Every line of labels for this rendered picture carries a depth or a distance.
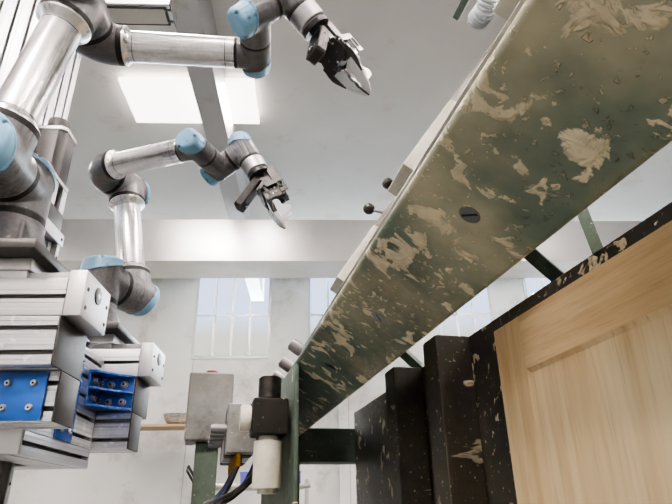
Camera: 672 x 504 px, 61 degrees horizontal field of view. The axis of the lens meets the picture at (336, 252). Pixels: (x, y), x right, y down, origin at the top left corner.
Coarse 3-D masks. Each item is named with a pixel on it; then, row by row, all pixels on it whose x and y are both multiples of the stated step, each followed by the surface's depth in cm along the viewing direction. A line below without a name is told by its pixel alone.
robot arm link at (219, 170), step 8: (224, 152) 179; (216, 160) 176; (224, 160) 179; (200, 168) 181; (208, 168) 176; (216, 168) 177; (224, 168) 179; (232, 168) 180; (208, 176) 179; (216, 176) 180; (224, 176) 181; (216, 184) 183
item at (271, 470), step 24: (264, 384) 99; (288, 384) 104; (240, 408) 98; (264, 408) 96; (288, 408) 97; (216, 432) 108; (240, 432) 107; (264, 432) 94; (288, 432) 100; (240, 456) 107; (264, 456) 93; (288, 456) 97; (264, 480) 92; (288, 480) 95
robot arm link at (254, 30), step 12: (240, 0) 129; (252, 0) 128; (264, 0) 128; (276, 0) 129; (228, 12) 128; (240, 12) 126; (252, 12) 127; (264, 12) 128; (276, 12) 130; (240, 24) 127; (252, 24) 128; (264, 24) 130; (240, 36) 131; (252, 36) 131; (264, 36) 133; (252, 48) 136
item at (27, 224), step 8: (0, 208) 113; (8, 208) 113; (16, 208) 114; (24, 208) 115; (0, 216) 112; (8, 216) 112; (16, 216) 113; (24, 216) 114; (32, 216) 115; (40, 216) 117; (0, 224) 111; (8, 224) 111; (16, 224) 112; (24, 224) 113; (32, 224) 115; (40, 224) 117; (0, 232) 109; (8, 232) 110; (16, 232) 111; (24, 232) 113; (32, 232) 114; (40, 232) 116; (40, 240) 115
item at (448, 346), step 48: (624, 240) 60; (480, 336) 90; (432, 384) 92; (480, 384) 88; (336, 432) 160; (384, 432) 133; (432, 432) 90; (480, 432) 87; (384, 480) 130; (432, 480) 104; (480, 480) 84
